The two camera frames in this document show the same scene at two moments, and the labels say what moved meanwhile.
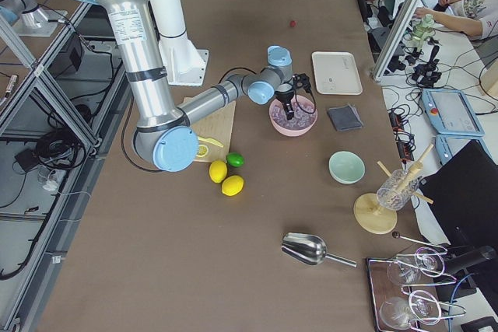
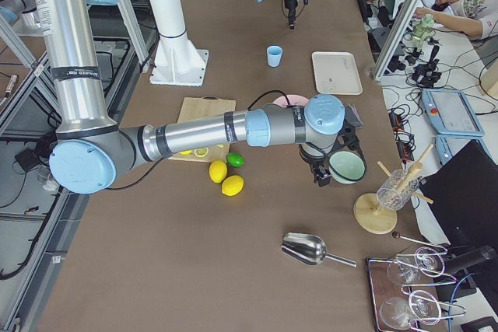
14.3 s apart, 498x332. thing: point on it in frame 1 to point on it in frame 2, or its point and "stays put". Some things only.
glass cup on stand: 395,192 stays put
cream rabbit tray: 337,73 stays put
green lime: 235,159 stays put
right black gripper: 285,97 to 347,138
